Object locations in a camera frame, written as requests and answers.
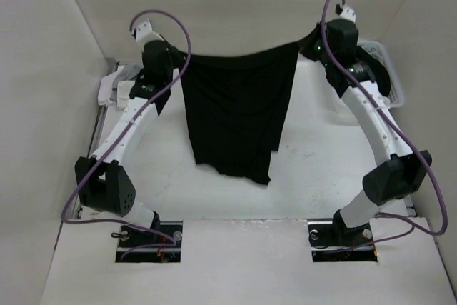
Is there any black tank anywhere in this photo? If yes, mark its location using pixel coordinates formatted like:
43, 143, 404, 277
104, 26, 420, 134
181, 26, 321, 186
356, 46, 391, 97

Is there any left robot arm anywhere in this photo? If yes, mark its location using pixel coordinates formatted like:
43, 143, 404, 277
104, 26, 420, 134
75, 40, 184, 247

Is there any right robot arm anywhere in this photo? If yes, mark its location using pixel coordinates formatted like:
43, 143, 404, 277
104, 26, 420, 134
298, 19, 432, 245

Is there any folded grey tank top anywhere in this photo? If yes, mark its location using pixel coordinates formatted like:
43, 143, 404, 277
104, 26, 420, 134
118, 64, 142, 81

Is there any folded white tank top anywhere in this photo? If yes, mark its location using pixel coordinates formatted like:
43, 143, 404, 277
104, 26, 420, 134
116, 80, 135, 110

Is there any black tank top in basket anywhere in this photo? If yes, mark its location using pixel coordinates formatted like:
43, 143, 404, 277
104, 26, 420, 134
356, 46, 391, 97

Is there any white tank top under stack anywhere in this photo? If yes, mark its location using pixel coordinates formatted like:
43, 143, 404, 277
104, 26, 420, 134
97, 72, 118, 106

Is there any white plastic laundry basket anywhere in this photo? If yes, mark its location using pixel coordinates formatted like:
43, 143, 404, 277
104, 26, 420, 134
358, 39, 406, 108

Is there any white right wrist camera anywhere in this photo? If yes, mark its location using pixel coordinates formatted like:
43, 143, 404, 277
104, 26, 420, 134
335, 4, 356, 23

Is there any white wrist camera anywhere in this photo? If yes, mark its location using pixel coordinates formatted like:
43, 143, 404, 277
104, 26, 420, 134
335, 4, 356, 23
131, 19, 164, 48

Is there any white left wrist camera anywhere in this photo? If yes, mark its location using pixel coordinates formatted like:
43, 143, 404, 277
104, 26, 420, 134
131, 19, 164, 48

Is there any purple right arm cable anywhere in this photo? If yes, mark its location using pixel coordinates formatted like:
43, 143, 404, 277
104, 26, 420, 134
320, 0, 448, 252

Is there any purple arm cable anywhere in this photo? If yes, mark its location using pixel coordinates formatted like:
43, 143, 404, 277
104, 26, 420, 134
320, 0, 448, 252
61, 9, 192, 261

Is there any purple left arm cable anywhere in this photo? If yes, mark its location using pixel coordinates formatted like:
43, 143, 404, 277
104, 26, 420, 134
61, 9, 192, 261

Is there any left metal table rail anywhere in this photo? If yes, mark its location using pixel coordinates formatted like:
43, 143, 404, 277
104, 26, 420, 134
72, 57, 119, 219

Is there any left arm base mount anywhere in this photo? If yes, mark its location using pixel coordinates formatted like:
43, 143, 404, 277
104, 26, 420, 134
111, 221, 184, 264

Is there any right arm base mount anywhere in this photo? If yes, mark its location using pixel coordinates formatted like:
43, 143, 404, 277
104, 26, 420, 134
308, 220, 378, 263

